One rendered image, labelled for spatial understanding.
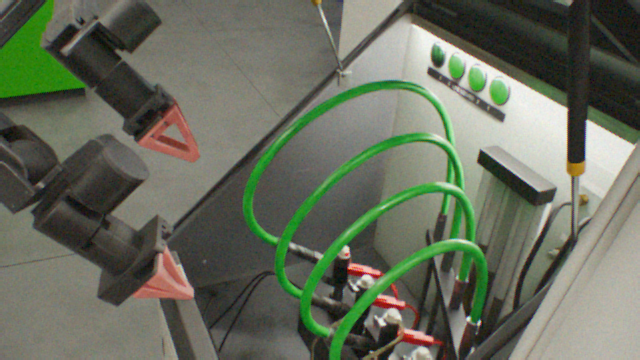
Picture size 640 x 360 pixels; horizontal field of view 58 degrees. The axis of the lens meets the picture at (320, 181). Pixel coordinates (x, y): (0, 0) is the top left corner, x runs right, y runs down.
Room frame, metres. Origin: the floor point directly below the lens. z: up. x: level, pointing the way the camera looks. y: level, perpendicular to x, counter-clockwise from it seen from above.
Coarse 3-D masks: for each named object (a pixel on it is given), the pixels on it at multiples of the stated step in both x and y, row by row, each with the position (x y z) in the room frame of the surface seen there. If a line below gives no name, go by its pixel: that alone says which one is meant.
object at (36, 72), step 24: (0, 0) 3.38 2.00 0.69; (48, 0) 3.53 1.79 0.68; (24, 48) 3.42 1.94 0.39; (0, 72) 3.33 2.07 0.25; (24, 72) 3.41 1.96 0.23; (48, 72) 3.49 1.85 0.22; (0, 96) 3.31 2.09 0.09; (24, 96) 3.43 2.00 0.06; (48, 96) 3.51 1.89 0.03; (72, 96) 3.60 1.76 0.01
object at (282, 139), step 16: (384, 80) 0.79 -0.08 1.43; (400, 80) 0.80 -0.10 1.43; (336, 96) 0.75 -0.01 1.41; (352, 96) 0.76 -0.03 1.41; (432, 96) 0.83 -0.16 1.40; (320, 112) 0.74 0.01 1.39; (288, 128) 0.72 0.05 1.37; (448, 128) 0.85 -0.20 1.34; (272, 144) 0.71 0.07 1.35; (448, 160) 0.86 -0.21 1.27; (256, 176) 0.69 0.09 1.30; (448, 176) 0.86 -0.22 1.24; (448, 208) 0.87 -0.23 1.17; (256, 224) 0.70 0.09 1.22; (272, 240) 0.71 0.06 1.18
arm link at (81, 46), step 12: (96, 24) 0.69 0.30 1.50; (84, 36) 0.68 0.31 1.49; (96, 36) 0.69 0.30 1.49; (108, 36) 0.69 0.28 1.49; (72, 48) 0.67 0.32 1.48; (84, 48) 0.67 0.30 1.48; (96, 48) 0.68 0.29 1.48; (108, 48) 0.69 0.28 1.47; (120, 48) 0.70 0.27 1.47; (72, 60) 0.66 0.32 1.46; (84, 60) 0.66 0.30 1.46; (96, 60) 0.67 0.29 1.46; (108, 60) 0.67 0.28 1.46; (120, 60) 0.69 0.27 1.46; (72, 72) 0.67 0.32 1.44; (84, 72) 0.66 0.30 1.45; (96, 72) 0.66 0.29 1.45; (108, 72) 0.67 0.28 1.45; (96, 84) 0.66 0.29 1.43
